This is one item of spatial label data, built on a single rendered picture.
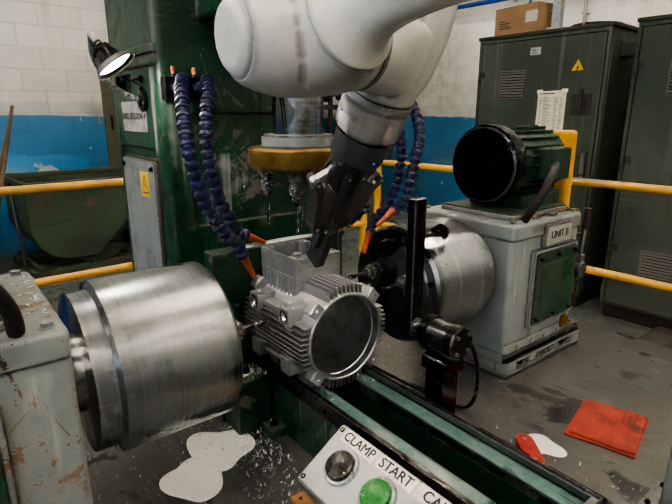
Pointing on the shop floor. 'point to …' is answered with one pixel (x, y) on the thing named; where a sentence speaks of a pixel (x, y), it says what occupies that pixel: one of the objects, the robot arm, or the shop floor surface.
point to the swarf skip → (68, 221)
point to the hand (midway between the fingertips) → (321, 245)
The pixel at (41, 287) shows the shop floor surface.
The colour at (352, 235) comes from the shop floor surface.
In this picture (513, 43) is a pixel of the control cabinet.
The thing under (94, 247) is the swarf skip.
